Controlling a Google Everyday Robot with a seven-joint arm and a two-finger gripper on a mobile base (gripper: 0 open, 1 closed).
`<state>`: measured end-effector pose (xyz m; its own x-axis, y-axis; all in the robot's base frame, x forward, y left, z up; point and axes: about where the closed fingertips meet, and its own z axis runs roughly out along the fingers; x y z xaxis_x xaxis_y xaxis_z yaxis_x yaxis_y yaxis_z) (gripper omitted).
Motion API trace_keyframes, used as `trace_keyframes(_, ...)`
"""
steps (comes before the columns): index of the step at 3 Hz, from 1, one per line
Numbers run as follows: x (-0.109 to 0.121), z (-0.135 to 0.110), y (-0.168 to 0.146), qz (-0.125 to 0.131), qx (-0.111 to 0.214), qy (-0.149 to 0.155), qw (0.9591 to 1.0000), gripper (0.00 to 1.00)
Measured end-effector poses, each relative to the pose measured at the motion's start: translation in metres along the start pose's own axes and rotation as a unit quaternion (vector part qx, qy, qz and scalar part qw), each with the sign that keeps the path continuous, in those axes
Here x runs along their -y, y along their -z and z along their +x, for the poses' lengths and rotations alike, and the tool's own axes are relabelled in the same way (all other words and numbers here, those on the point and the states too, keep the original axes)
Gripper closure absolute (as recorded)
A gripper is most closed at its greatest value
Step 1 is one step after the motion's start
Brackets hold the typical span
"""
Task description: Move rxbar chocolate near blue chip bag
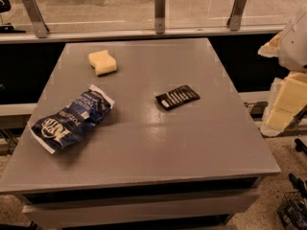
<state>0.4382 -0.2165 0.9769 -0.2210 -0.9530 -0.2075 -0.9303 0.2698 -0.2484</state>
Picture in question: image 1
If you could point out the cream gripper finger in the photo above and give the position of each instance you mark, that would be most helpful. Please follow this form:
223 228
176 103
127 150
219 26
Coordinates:
271 48
287 98

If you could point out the right metal railing bracket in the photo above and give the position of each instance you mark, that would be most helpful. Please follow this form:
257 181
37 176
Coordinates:
235 18

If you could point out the left metal railing bracket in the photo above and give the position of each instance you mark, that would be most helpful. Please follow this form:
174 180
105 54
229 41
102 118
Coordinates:
39 26

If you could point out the blue potato chip bag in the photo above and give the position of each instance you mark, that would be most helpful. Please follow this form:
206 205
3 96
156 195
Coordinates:
74 122

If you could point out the black chair base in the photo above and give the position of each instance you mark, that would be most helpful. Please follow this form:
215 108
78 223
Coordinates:
11 17

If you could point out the yellow sponge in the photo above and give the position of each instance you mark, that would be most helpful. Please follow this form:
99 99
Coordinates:
102 62

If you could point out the metal railing bracket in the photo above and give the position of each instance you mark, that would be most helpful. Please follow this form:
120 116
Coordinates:
159 16
39 26
235 18

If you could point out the black wire basket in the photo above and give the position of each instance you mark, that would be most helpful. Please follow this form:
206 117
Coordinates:
292 211

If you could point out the middle metal railing bracket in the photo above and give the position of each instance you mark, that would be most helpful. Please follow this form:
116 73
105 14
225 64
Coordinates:
159 16

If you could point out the grey table drawer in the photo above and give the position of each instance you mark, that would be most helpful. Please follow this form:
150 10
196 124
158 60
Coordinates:
197 205

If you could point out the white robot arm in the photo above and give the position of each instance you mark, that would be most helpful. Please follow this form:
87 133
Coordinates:
292 53

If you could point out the black rxbar chocolate wrapper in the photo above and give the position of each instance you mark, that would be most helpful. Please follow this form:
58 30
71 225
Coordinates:
177 97

